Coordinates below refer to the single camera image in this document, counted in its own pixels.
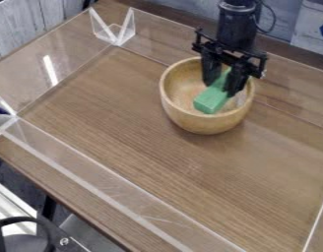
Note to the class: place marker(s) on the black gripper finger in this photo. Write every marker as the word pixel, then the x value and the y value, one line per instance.
pixel 237 78
pixel 212 68

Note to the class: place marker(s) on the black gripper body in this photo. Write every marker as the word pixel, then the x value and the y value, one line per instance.
pixel 230 55

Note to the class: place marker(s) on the brown wooden bowl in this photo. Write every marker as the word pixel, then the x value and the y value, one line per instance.
pixel 181 85

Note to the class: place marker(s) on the green rectangular block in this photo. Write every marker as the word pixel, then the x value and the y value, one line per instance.
pixel 214 96

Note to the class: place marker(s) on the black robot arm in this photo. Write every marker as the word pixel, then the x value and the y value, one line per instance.
pixel 238 25

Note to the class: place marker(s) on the white box with blue mark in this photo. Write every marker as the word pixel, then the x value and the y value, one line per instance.
pixel 308 35

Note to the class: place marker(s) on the clear acrylic table barrier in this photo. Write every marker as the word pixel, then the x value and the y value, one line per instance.
pixel 90 137

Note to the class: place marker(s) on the black table leg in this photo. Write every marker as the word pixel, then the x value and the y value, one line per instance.
pixel 49 208

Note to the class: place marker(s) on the clear acrylic corner bracket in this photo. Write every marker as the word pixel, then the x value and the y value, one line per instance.
pixel 114 33

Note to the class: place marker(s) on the grey metal base plate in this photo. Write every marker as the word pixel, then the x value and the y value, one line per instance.
pixel 89 237

